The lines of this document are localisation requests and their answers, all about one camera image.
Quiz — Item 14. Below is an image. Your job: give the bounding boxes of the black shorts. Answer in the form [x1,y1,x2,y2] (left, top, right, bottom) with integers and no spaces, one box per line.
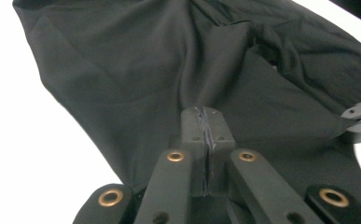
[12,0,361,224]

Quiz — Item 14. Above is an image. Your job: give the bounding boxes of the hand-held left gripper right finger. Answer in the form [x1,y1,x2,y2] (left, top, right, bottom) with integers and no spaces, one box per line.
[204,106,326,224]

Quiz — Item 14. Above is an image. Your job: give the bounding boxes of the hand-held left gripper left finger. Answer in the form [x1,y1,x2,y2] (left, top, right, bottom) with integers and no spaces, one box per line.
[134,106,208,224]

